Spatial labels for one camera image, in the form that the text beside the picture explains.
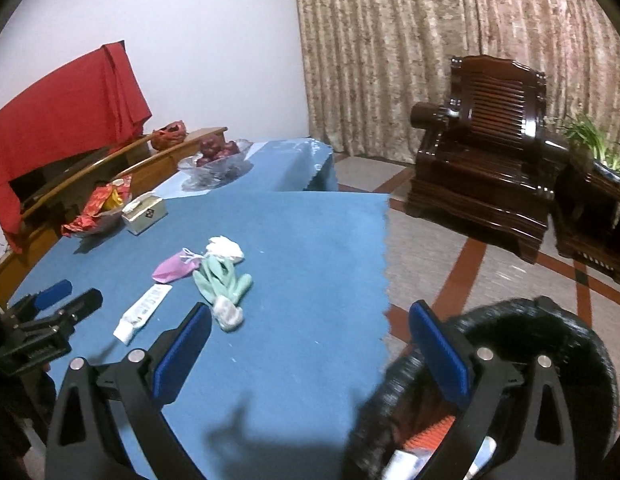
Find white tissue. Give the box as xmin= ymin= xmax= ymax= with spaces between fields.
xmin=206 ymin=235 xmax=245 ymax=263

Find dark red apples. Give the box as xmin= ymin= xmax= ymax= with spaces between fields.
xmin=196 ymin=136 xmax=240 ymax=167

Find pink face mask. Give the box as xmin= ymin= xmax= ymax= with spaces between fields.
xmin=152 ymin=248 xmax=203 ymax=284

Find green potted plant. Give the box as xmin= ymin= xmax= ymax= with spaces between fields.
xmin=546 ymin=113 xmax=620 ymax=183

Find red snack packets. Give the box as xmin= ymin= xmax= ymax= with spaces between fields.
xmin=62 ymin=176 xmax=132 ymax=237

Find white toothpaste tube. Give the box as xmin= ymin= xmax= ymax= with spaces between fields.
xmin=112 ymin=284 xmax=172 ymax=344

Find dark wooden side table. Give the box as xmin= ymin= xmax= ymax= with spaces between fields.
xmin=552 ymin=156 xmax=620 ymax=283

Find orange foam net sleeve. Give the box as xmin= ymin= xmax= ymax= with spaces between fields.
xmin=403 ymin=415 xmax=455 ymax=452

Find light blue tablecloth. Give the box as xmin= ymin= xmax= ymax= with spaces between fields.
xmin=154 ymin=138 xmax=339 ymax=196

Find glass fruit bowl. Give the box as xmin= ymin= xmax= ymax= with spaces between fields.
xmin=177 ymin=139 xmax=252 ymax=192

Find black lined trash bin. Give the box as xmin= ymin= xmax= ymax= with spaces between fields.
xmin=341 ymin=296 xmax=620 ymax=479

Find beige patterned curtain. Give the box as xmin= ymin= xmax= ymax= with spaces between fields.
xmin=296 ymin=0 xmax=620 ymax=162

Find cream tissue box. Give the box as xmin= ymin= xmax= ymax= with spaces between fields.
xmin=122 ymin=192 xmax=168 ymax=235

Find dark wooden armchair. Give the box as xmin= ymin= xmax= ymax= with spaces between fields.
xmin=405 ymin=55 xmax=569 ymax=263

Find red cloth cover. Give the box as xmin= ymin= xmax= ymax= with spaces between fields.
xmin=0 ymin=41 xmax=152 ymax=254

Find white blue carton box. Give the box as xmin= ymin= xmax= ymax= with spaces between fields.
xmin=380 ymin=448 xmax=433 ymax=480

